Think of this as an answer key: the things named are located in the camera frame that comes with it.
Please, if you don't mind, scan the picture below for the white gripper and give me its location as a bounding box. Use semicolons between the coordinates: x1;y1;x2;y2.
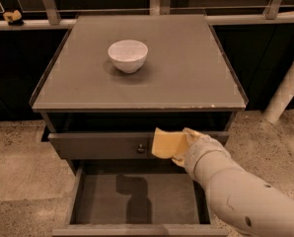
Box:
172;127;232;182

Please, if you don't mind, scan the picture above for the yellow sponge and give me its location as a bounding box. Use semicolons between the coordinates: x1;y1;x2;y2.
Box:
151;128;188;159

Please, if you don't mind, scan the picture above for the grey drawer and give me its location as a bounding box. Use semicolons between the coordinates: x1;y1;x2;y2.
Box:
52;159;228;237
47;130;230;160

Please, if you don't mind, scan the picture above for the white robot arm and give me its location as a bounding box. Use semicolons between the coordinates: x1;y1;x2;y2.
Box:
173;128;294;237

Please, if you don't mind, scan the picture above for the brass top drawer knob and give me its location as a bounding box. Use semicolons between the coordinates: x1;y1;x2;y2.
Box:
136;144;145;154

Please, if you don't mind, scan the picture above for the grey drawer cabinet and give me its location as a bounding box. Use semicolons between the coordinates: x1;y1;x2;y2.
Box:
28;14;249;237

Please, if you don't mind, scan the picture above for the grey top drawer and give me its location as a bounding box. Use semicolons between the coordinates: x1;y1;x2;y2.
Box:
47;130;230;160

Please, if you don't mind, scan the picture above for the white ceramic bowl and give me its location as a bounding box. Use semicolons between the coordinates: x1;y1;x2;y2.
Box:
108;39;148;73

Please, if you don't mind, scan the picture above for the metal window railing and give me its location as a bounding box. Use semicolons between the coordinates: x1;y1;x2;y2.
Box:
0;0;294;30

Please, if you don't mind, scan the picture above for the small yellow object on ledge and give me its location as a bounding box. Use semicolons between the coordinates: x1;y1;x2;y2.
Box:
3;9;24;26

